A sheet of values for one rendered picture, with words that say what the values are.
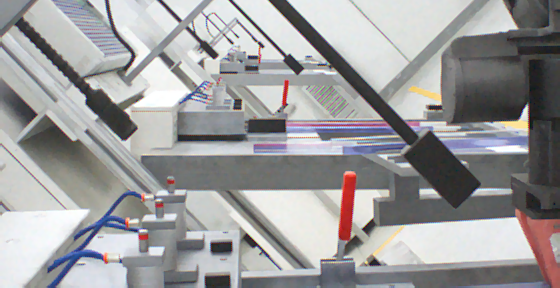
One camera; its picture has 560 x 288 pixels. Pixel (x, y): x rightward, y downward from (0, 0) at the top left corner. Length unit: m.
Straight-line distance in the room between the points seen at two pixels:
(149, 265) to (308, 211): 4.72
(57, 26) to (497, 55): 1.11
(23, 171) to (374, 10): 6.81
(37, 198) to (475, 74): 1.06
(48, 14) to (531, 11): 1.12
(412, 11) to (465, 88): 7.63
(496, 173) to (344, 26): 6.66
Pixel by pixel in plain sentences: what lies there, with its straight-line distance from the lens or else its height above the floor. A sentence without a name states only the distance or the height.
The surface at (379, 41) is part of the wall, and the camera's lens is 8.37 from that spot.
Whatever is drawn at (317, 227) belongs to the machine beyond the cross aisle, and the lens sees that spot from 5.32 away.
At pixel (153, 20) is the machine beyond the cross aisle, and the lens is 5.18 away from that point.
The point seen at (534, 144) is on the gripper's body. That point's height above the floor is 1.01.
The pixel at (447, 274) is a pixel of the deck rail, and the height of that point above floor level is 0.95.
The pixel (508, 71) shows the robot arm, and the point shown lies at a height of 1.07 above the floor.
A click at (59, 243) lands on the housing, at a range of 0.76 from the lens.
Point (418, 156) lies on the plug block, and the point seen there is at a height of 1.12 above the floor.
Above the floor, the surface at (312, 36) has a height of 1.21.
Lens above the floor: 1.24
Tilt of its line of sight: 5 degrees down
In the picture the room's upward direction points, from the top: 45 degrees counter-clockwise
